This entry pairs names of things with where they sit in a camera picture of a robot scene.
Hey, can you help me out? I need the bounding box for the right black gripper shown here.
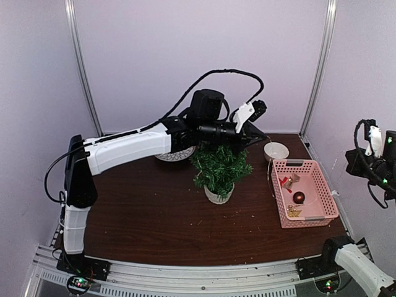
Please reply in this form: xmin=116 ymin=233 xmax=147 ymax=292
xmin=345 ymin=147 xmax=396 ymax=190

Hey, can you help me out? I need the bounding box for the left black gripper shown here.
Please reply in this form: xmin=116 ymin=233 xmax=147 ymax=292
xmin=200 ymin=119 xmax=268 ymax=156

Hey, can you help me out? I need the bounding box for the fairy light wire string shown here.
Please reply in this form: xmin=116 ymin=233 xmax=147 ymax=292
xmin=265 ymin=137 xmax=278 ymax=199

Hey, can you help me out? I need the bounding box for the small green christmas tree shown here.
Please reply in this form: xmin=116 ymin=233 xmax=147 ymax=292
xmin=190 ymin=144 xmax=252 ymax=205

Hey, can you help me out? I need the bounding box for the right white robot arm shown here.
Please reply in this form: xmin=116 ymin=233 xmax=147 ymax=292
xmin=317 ymin=120 xmax=395 ymax=296

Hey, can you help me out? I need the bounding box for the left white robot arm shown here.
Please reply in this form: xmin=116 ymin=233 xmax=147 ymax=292
xmin=63 ymin=89 xmax=267 ymax=275

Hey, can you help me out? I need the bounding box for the white ceramic bowl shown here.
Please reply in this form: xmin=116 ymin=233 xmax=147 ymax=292
xmin=263 ymin=142 xmax=290 ymax=162

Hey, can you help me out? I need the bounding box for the patterned ceramic plate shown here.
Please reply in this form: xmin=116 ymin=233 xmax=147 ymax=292
xmin=155 ymin=146 xmax=196 ymax=162

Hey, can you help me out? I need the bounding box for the red bauble ornament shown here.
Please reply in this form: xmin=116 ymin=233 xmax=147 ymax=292
xmin=293 ymin=191 xmax=306 ymax=204

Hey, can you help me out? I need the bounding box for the pink plastic basket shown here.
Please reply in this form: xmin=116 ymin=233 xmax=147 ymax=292
xmin=271 ymin=159 xmax=339 ymax=229

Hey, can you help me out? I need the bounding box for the gold star ornament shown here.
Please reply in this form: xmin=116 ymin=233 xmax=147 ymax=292
xmin=286 ymin=207 xmax=302 ymax=218

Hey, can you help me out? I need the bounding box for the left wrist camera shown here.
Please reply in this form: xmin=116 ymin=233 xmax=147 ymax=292
xmin=230 ymin=100 xmax=267 ymax=134

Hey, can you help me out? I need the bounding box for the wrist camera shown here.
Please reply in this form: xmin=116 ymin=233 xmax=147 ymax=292
xmin=363 ymin=119 xmax=383 ymax=158
xmin=230 ymin=100 xmax=267 ymax=134

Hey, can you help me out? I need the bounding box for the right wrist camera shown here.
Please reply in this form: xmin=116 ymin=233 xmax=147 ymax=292
xmin=363 ymin=119 xmax=383 ymax=158

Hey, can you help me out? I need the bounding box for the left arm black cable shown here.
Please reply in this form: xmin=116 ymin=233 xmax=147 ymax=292
xmin=43 ymin=68 xmax=265 ymax=205

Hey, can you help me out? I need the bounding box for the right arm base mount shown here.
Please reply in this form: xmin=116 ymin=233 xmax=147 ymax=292
xmin=295 ymin=256 xmax=343 ymax=280

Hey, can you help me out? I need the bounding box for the right aluminium frame post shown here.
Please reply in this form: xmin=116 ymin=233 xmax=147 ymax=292
xmin=299 ymin=0 xmax=337 ymax=138

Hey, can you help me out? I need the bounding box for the aluminium frame post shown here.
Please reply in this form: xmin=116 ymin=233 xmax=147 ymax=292
xmin=64 ymin=0 xmax=103 ymax=136
xmin=299 ymin=0 xmax=337 ymax=138

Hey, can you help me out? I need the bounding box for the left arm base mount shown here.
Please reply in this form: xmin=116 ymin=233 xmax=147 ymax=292
xmin=56 ymin=257 xmax=111 ymax=281

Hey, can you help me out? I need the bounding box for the left aluminium frame post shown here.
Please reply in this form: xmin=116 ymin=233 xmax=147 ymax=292
xmin=64 ymin=0 xmax=103 ymax=136

